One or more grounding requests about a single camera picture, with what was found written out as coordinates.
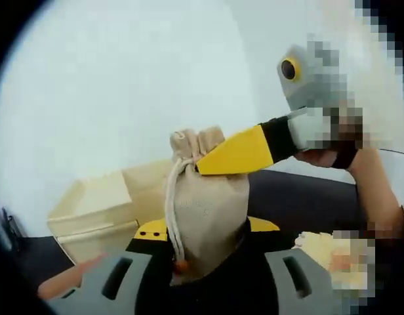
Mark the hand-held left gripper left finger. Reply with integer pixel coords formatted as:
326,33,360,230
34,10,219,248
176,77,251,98
46,219,173,315

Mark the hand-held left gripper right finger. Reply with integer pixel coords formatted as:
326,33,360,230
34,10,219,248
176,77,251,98
236,216,336,315

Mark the beige drawstring cloth bag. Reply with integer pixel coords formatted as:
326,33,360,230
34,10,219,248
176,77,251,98
165,124,252,287

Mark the beige wooden drawer organizer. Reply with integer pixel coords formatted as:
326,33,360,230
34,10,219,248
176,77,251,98
46,160,176,265

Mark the person's left hand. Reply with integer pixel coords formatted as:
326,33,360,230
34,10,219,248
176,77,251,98
37,251,108,301

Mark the person's right hand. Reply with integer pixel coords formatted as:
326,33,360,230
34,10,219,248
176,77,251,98
293,146,357,171

